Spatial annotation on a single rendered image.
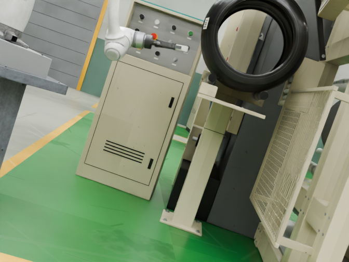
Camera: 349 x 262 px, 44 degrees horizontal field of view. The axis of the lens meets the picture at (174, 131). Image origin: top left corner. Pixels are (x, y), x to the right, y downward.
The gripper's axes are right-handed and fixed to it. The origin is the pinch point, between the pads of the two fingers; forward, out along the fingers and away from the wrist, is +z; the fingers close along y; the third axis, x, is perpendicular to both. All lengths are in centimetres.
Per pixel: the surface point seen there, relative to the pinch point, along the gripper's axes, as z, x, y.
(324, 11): 74, -36, 12
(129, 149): -26, 68, 58
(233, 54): 29.7, -4.9, 25.9
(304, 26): 60, -21, -10
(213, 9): 12.7, -21.3, -9.0
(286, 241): 62, 76, -59
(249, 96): 44, 18, 24
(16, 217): -57, 93, -48
